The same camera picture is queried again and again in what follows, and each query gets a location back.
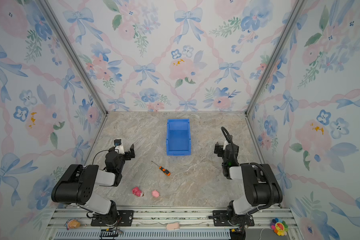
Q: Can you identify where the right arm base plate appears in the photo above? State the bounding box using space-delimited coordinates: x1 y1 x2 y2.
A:
208 210 255 228

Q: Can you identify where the aluminium rail frame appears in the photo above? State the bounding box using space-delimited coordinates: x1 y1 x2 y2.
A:
41 205 303 240

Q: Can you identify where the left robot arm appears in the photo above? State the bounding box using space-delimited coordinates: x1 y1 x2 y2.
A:
51 139 136 228

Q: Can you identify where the orange toy on rail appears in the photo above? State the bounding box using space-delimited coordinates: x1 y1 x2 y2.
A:
65 219 81 230

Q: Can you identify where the light pink toy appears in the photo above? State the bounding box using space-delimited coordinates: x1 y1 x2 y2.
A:
152 190 160 198

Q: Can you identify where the orange black screwdriver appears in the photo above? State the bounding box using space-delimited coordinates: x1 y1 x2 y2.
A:
152 161 171 176

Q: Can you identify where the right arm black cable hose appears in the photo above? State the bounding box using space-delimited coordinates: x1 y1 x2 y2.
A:
221 126 275 211

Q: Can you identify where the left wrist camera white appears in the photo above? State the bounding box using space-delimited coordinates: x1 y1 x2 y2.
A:
114 139 125 155

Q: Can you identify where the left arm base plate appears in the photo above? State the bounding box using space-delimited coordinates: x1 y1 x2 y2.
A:
91 210 134 227

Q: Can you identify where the blue plastic bin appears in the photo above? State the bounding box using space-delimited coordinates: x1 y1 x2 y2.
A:
166 119 192 156

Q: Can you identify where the dark pink toy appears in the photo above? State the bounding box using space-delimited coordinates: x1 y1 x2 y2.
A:
132 187 144 197

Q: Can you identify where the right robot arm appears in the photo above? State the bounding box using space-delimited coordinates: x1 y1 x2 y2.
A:
209 141 283 227

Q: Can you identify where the rainbow flower toy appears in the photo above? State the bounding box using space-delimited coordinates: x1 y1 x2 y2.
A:
271 218 289 236

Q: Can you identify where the pink eraser block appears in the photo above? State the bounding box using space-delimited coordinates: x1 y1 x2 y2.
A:
166 222 180 231

